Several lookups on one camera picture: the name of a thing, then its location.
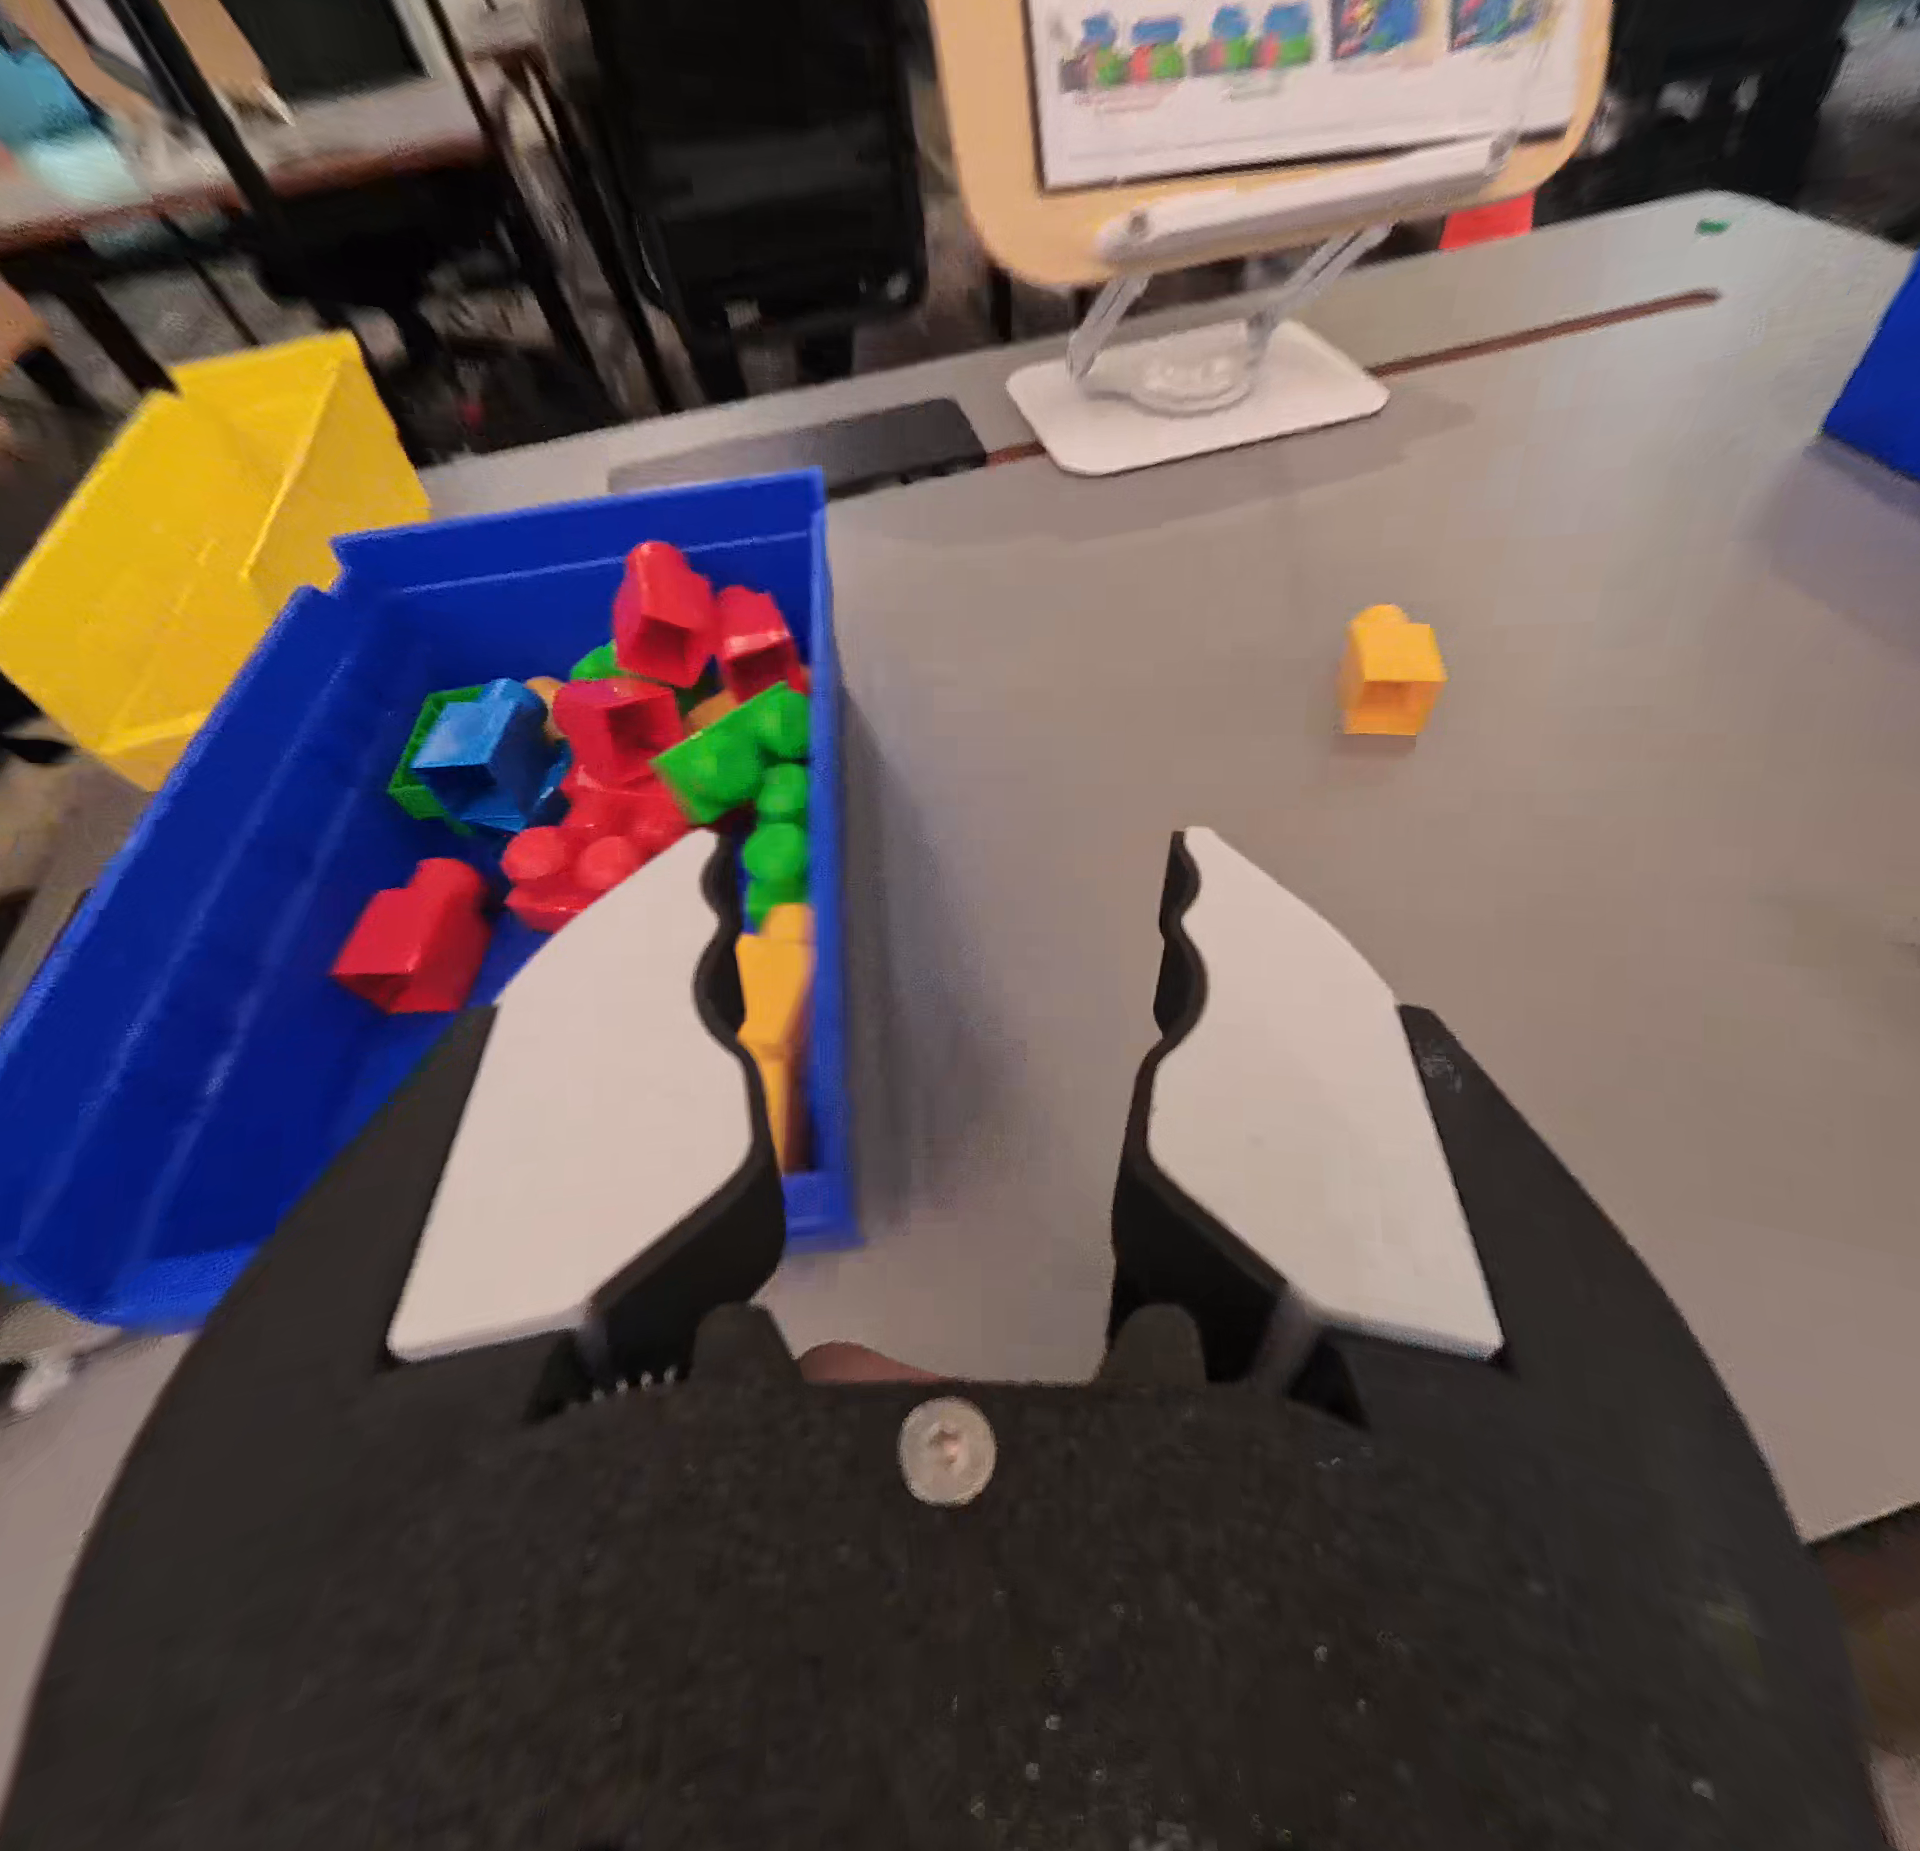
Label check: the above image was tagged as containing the flat table hatch cover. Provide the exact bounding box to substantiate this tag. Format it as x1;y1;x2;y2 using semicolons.
608;398;987;499

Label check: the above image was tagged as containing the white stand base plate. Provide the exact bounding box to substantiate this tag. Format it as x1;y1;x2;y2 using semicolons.
1005;320;1391;478

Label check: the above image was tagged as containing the printed instruction sheet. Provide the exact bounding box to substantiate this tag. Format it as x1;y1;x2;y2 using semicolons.
1020;0;1593;197

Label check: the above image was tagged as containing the pile of mixed blocks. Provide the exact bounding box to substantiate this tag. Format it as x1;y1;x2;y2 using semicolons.
331;539;821;1179

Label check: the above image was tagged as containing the yellow single-stud block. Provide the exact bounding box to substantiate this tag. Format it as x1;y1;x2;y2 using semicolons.
1339;601;1451;741

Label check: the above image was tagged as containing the black mesh office chair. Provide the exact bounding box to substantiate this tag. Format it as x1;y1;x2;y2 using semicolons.
567;0;933;339

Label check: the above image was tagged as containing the yellow plastic bin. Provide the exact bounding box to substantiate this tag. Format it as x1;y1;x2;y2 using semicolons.
0;329;435;794

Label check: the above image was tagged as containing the wood-edged desk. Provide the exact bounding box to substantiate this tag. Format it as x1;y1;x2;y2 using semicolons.
0;21;540;256

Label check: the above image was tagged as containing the white sheet holder ledge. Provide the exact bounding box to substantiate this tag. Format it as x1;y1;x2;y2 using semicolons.
1095;131;1522;267

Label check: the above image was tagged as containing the blue plastic bin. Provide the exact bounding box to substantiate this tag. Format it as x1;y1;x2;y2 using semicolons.
0;468;865;1336
1822;253;1920;483

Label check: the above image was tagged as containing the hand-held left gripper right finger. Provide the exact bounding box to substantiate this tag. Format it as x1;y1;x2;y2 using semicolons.
1109;826;1507;1399

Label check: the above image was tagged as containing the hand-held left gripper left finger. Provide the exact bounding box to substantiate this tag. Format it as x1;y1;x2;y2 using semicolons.
387;827;787;1383

